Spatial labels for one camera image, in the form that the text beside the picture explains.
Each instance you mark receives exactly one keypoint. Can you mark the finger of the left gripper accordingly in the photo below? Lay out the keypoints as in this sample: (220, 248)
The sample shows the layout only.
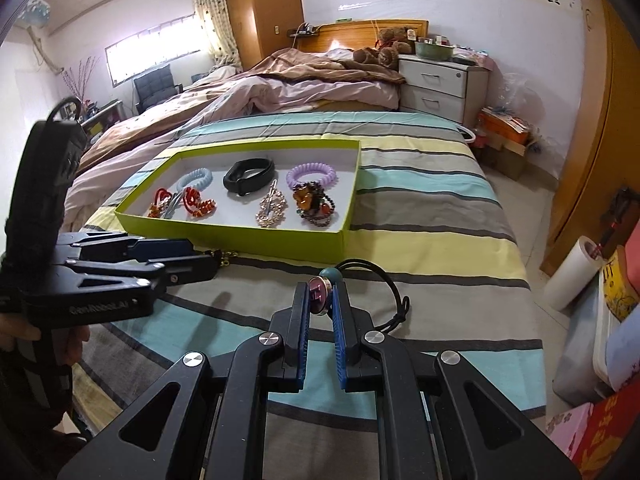
(147, 249)
(189, 269)

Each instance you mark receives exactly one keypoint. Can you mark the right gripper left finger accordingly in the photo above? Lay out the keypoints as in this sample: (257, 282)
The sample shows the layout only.
(296, 339)

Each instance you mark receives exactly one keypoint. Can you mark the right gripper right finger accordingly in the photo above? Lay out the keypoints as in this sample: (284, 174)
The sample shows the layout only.
(347, 345)

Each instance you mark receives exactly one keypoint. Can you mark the black fitness band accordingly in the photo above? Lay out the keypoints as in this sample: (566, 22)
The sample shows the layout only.
(249, 175)

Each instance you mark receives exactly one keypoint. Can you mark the left hand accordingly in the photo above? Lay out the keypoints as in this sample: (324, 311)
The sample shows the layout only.
(27, 349)

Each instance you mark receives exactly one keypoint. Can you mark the lime green shallow box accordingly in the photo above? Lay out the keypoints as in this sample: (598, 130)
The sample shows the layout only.
(233, 224)

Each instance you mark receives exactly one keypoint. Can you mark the desk with clutter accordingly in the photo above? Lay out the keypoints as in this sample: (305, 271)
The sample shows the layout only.
(107, 116)

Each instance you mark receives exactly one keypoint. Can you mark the striped bed sheet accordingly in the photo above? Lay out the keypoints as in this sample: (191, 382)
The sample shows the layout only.
(423, 210)

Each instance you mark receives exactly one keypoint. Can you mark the black office chair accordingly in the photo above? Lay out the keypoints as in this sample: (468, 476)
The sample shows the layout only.
(155, 87)

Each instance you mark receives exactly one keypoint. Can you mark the pink brown duvet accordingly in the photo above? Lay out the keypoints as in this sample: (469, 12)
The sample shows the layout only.
(284, 81)

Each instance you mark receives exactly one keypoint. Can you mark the floral curtain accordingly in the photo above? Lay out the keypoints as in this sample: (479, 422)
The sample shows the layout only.
(219, 41)

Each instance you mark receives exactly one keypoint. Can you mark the white paper roll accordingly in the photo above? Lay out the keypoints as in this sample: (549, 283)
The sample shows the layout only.
(576, 271)

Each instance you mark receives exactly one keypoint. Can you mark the cardboard box with books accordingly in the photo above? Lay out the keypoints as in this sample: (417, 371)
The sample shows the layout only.
(503, 142)

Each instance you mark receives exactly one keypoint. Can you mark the red gold gift bag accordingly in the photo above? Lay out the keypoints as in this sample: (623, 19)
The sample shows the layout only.
(608, 424)

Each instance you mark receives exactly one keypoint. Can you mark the white bedside cabinet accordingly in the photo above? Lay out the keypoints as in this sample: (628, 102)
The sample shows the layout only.
(448, 90)

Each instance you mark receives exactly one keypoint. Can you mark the wooden corner cabinet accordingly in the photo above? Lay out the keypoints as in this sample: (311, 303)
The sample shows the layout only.
(261, 27)

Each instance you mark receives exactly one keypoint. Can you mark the wooden wardrobe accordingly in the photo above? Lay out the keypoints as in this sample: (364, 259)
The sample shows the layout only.
(603, 157)

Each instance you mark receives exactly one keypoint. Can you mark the wooden headboard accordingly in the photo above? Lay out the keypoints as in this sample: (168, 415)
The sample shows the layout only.
(354, 34)

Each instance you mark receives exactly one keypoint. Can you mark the green basin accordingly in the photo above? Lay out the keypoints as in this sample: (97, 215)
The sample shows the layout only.
(433, 51)

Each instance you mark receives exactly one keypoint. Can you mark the brown teddy bear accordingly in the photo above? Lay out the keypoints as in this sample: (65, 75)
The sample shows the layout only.
(391, 44)

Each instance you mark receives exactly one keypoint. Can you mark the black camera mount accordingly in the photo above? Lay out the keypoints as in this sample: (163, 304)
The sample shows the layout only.
(49, 163)

